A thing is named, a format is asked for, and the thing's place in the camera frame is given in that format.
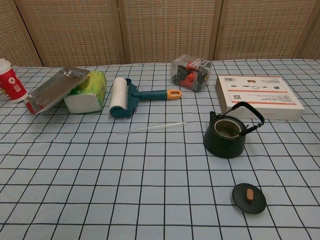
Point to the black kettle lid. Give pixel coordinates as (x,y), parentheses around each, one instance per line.
(247,200)

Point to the dark green kettle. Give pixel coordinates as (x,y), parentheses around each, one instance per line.
(222,142)

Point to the teal lint roller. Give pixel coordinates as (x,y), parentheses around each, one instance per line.
(125,97)

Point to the clear box of clips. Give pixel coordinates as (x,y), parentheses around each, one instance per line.
(191,73)

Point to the blue checked tablecloth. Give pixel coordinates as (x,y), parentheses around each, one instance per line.
(125,175)

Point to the green tissue paper pack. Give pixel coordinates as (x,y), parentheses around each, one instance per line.
(88,96)

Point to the woven folding screen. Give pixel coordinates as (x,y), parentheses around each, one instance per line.
(160,30)

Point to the white flat product box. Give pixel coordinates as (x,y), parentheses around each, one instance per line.
(260,95)

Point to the stainless steel tray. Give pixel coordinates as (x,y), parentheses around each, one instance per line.
(53,88)

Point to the red paper coffee cup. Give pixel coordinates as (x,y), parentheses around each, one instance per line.
(11,83)

